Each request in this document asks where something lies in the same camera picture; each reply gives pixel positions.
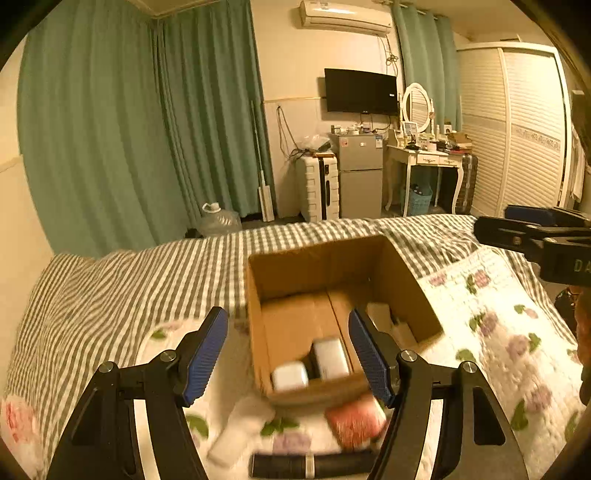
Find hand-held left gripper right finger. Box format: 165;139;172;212
347;308;531;480

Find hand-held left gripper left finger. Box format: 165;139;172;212
46;305;230;480

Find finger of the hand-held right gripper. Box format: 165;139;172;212
474;215;591;259
504;205;591;228

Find brown cardboard box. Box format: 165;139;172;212
245;234;445;407

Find white grey rectangular box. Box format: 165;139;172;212
311;337;351;380

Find dark suitcase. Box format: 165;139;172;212
454;154;479;214

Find pink rectangular box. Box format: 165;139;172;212
324;395;389;452

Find small white square box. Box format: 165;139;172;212
271;361;310;391

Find white louvred wardrobe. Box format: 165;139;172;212
454;42;574;216

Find blue plastic basket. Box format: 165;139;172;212
400;183;434;217

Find floral white quilt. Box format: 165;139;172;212
137;246;588;480

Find white vanity table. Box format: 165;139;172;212
385;142;468;217

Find green striped bed sheet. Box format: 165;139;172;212
4;213;580;444

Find black cylindrical case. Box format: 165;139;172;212
249;451;385;480

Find clear water jug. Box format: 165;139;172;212
198;202;242;237

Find silver two-door fridge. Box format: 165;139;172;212
328;132;385;219

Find oval white vanity mirror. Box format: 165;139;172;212
400;82;436;129

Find narrow green curtain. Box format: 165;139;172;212
392;0;463;136

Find white ribbed suitcase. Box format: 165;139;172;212
295;154;341;223

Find pink floral pillow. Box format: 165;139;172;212
0;396;44;464

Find clear plastic bag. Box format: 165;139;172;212
297;133;331;156

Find wide green curtain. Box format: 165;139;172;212
17;0;277;260

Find white air conditioner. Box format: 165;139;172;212
298;0;393;34

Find black wall television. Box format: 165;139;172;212
324;68;399;116

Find hanging wall cable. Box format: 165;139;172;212
276;105;302;158

